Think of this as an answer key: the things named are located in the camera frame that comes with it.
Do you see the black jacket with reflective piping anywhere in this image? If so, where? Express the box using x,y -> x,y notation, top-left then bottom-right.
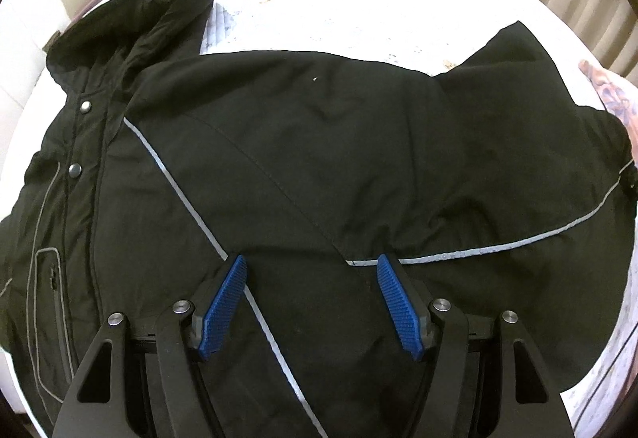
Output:
0,0 -> 638,438

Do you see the pink floral pillow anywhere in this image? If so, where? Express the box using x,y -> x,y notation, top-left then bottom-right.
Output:
579,60 -> 638,162

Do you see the white floral quilted bedspread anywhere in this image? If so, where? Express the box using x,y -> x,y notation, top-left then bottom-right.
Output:
0,0 -> 638,438

